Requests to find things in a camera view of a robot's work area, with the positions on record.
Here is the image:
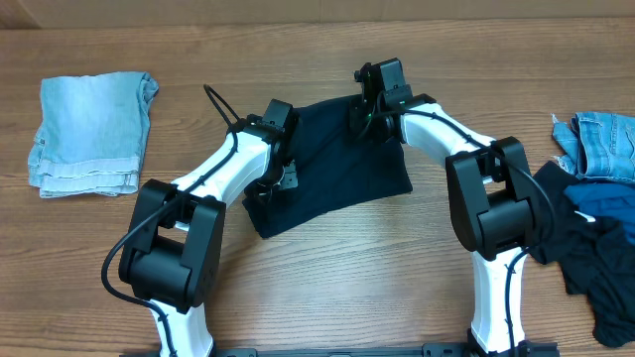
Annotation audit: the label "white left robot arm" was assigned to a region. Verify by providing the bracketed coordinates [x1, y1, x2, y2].
[112, 113, 299, 356]

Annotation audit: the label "black t-shirt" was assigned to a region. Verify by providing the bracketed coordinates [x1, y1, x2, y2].
[243, 95, 413, 239]

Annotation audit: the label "blue denim jeans pile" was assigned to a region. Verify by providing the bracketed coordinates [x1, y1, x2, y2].
[552, 111, 634, 184]

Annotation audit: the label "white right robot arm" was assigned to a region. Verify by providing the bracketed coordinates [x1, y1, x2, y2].
[349, 94, 545, 356]

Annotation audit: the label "dark blue garment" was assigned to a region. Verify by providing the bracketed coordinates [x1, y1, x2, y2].
[564, 182, 634, 245]

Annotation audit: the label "folded light blue jeans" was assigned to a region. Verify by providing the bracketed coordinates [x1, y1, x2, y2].
[28, 71, 159, 198]

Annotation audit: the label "black garment in pile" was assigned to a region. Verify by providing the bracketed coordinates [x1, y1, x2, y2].
[531, 162, 634, 348]

